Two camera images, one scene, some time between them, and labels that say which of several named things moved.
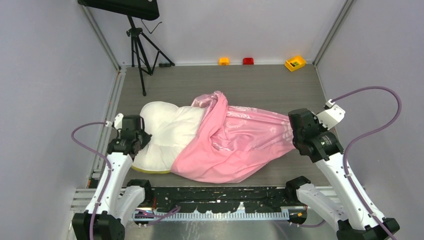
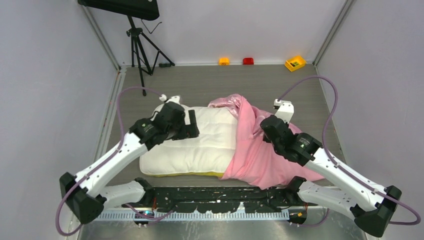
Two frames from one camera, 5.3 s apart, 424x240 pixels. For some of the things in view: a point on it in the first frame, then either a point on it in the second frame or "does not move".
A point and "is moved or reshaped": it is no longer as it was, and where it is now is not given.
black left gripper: (146, 138) → (188, 130)
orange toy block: (224, 61) does not move
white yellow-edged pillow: (171, 127) is moved or reshaped
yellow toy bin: (294, 63) does not move
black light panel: (141, 9) does not move
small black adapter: (164, 65) does not move
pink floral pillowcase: (229, 143) → (257, 162)
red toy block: (248, 61) does not move
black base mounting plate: (222, 200) does not move
